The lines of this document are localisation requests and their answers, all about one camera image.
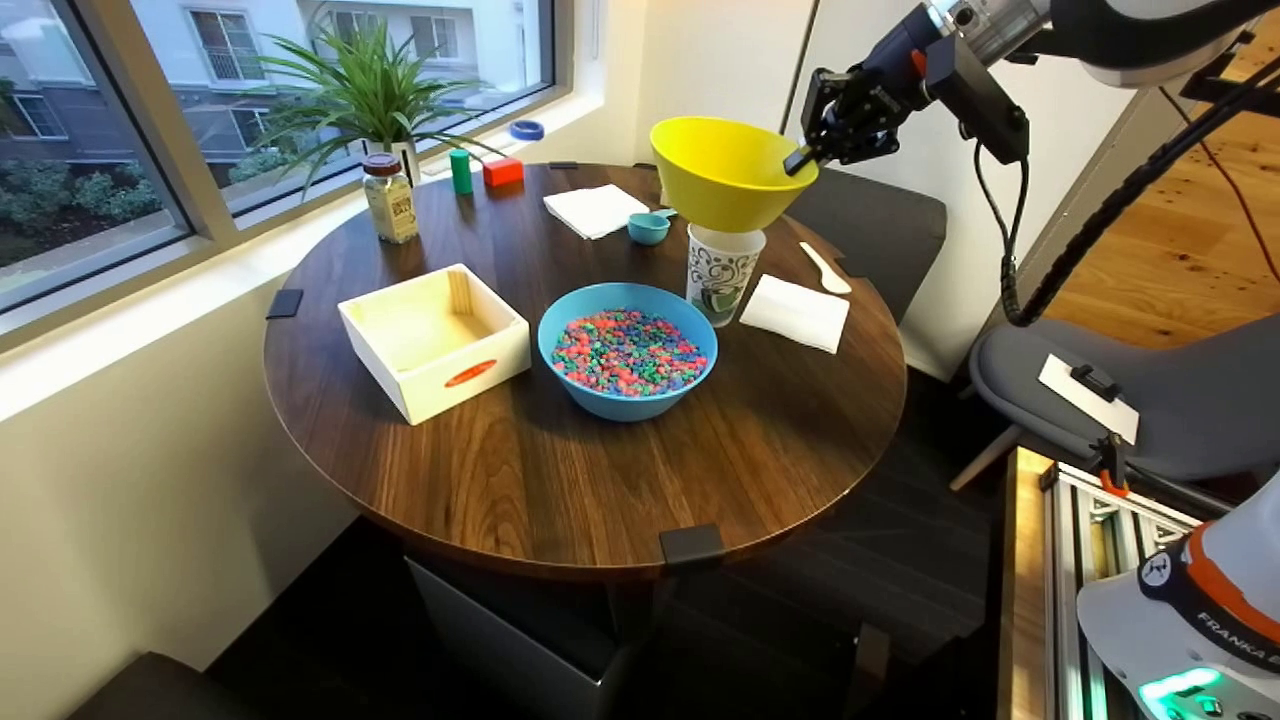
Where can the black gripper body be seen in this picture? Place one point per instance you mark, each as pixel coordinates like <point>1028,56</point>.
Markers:
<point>893,85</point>

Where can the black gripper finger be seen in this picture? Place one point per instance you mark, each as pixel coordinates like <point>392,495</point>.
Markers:
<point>828,100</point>
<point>834,150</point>

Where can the yellow plastic bowl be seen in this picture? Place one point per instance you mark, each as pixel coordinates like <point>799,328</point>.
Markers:
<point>727,165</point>

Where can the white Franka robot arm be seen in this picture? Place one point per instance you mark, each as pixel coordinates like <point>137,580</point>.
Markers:
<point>1146,34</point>

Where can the blue bowl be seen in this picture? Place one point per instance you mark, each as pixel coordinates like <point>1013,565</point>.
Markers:
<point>624,393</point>

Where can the dark grey sofa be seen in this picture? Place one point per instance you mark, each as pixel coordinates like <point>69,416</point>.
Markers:
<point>873,234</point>

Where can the white plastic spoon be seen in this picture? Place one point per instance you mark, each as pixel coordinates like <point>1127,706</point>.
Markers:
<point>824,270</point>

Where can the flat white napkin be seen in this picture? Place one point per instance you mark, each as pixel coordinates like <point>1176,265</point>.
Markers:
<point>799,314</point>

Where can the teal measuring scoop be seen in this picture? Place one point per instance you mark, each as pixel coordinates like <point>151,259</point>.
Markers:
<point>648,231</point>

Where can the colourful cereal pieces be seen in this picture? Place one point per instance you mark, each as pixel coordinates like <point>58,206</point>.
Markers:
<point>631,355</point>

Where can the blue round lid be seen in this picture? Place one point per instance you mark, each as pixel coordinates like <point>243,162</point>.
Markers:
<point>527,131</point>

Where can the red block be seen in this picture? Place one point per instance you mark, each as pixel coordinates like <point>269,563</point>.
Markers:
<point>500,172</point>

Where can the white label card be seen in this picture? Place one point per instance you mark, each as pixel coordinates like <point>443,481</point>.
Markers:
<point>1085,398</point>

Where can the green block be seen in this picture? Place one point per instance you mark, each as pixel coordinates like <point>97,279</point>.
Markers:
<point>463,172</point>

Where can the black table edge clip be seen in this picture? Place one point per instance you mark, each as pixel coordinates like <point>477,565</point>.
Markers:
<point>688,546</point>
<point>287,304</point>

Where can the grey chair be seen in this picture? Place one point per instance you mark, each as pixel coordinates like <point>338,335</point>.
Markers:
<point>1185,393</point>

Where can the pale wooden box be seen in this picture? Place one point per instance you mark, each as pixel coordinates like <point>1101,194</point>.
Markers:
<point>433,341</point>

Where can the yellow-labelled jar with dark lid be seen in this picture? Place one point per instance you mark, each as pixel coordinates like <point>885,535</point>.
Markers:
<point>391,206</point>

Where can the green spiky houseplant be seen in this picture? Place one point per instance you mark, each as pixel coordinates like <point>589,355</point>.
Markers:
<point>353,85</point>

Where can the grey storage box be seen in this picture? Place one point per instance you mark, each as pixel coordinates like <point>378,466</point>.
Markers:
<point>523,654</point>

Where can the dark seat cushion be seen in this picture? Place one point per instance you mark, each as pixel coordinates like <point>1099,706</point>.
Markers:
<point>161,690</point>

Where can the aluminium frame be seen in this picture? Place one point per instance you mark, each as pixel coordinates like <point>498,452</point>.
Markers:
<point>1083,574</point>

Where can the window with grey frame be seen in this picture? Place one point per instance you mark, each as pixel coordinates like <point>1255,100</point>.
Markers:
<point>267,82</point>

